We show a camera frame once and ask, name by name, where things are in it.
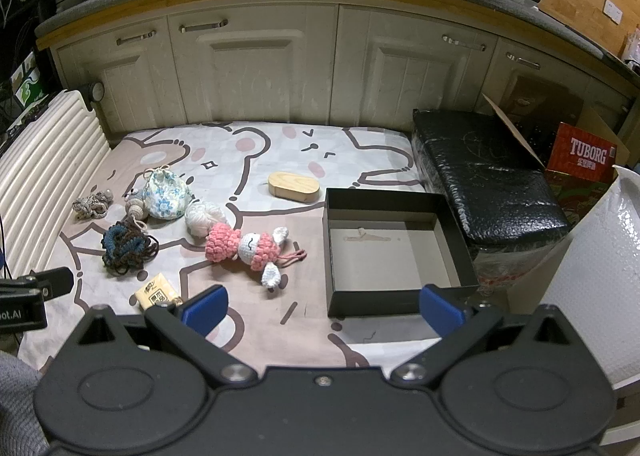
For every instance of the green white packet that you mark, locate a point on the green white packet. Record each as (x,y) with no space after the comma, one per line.
(27,81)

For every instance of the small grey crochet animal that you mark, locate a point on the small grey crochet animal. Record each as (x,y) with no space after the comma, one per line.
(136,208)

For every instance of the black cardboard box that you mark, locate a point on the black cardboard box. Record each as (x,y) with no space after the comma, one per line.
(395,251)

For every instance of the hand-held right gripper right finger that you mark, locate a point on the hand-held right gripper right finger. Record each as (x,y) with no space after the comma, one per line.
(439,310)

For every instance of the red beer carton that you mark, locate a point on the red beer carton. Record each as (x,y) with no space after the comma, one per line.
(585,153)

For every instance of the white bubble wrap panel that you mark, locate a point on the white bubble wrap panel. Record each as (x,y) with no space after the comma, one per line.
(600,286)

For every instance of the oval wooden block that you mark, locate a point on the oval wooden block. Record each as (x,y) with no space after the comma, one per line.
(294,188)

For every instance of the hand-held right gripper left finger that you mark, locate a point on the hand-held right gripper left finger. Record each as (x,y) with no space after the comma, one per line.
(206,310)

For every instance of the white yarn ball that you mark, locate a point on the white yarn ball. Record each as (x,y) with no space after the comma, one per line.
(205,218)

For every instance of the dark blue brown crochet piece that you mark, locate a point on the dark blue brown crochet piece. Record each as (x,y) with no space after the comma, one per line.
(127,246)

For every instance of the yellow card packet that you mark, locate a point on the yellow card packet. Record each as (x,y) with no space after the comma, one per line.
(156,292)

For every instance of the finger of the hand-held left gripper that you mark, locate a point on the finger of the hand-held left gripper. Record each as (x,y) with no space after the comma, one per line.
(52,282)

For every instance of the cream cabinet door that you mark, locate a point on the cream cabinet door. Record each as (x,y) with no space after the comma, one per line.
(260,71)
(415,71)
(545,81)
(135,81)

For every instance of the white wall socket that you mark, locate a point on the white wall socket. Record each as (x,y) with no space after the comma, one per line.
(612,11)

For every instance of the cartoon bear printed blanket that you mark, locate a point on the cartoon bear printed blanket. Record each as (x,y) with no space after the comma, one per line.
(280,151)

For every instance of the round white night light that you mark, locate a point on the round white night light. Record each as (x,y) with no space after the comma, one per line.
(97,91)

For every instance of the white ribbed board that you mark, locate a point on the white ribbed board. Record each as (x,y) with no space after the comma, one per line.
(45,161)

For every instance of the black plastic-wrapped cushion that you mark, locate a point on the black plastic-wrapped cushion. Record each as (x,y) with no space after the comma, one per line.
(490,171)

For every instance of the person's left forearm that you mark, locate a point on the person's left forearm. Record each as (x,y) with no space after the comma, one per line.
(17,401)

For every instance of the pink crochet doll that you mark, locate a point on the pink crochet doll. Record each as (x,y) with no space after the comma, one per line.
(235,248)

